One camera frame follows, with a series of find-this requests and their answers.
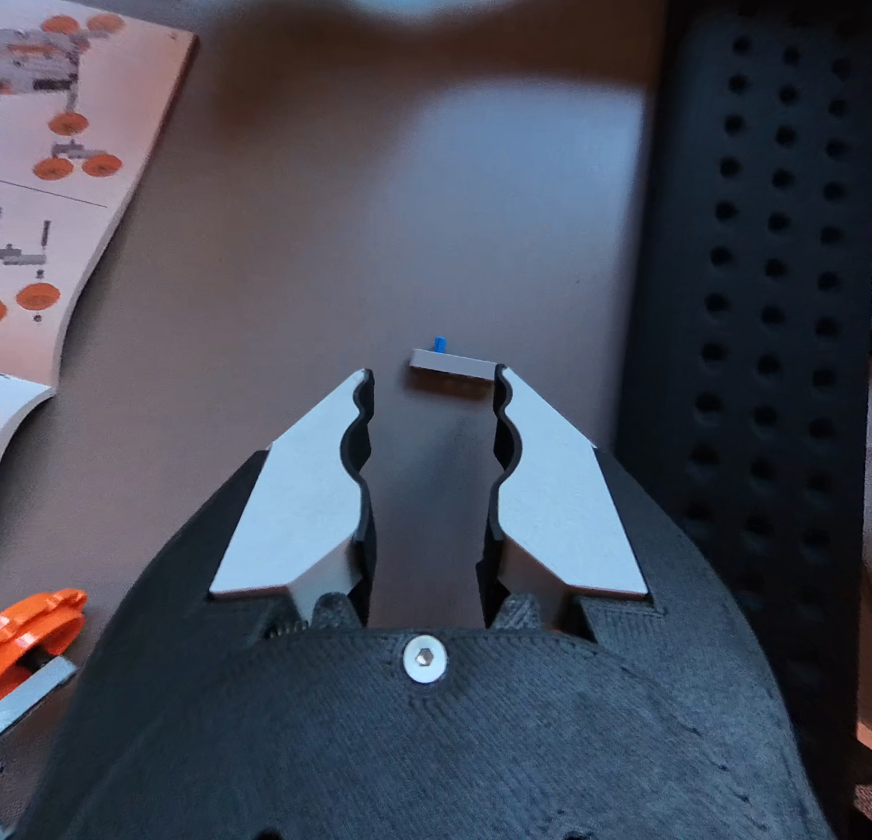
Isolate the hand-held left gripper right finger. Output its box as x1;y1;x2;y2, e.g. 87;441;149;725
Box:
477;365;649;628

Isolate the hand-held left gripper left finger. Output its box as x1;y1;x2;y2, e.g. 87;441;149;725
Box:
208;369;377;628

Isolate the grey desk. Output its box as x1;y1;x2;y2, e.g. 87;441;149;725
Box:
0;0;672;827

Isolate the black perforated chair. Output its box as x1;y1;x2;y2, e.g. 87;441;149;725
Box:
613;0;872;840

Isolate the grey orange toy robot model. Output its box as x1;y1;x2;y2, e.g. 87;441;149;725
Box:
0;588;89;735

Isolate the open white instruction booklet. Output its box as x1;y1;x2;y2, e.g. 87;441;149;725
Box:
0;0;200;460

